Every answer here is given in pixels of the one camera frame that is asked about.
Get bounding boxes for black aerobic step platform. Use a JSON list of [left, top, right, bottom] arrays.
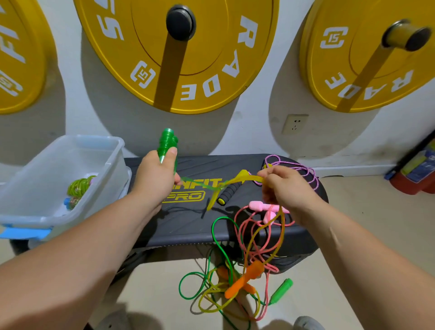
[[10, 154, 329, 273]]

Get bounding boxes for person's right forearm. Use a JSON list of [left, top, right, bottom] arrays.
[[302, 199, 435, 330]]

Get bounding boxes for person's left grey shoe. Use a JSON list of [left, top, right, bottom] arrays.
[[95, 309, 130, 330]]

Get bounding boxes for pile of jump ropes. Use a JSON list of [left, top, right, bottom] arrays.
[[178, 154, 320, 322]]

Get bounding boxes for black plate peg cap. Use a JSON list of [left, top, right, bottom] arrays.
[[166, 5, 197, 42]]

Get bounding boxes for purple rope with foam handles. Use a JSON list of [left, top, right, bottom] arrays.
[[207, 170, 266, 212]]

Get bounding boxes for large yellow weight plate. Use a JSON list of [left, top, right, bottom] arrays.
[[73, 0, 280, 114]]

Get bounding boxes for red fire extinguisher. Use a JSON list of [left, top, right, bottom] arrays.
[[385, 129, 435, 195]]

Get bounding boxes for blue plastic piece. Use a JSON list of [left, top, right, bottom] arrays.
[[0, 226, 52, 241]]

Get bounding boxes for clear plastic storage bin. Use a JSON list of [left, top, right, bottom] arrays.
[[0, 135, 129, 228]]

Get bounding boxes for person's right hand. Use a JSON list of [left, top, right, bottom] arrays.
[[257, 165, 322, 218]]

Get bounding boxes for person's left hand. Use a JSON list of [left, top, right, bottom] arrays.
[[129, 147, 182, 209]]

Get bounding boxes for white wall socket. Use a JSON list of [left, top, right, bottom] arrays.
[[282, 113, 309, 135]]

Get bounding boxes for translucent plastic lid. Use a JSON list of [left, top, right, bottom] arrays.
[[27, 166, 134, 249]]

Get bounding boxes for green jump rope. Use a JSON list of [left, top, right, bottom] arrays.
[[157, 128, 179, 164]]

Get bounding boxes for person's left forearm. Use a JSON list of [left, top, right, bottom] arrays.
[[0, 189, 152, 330]]

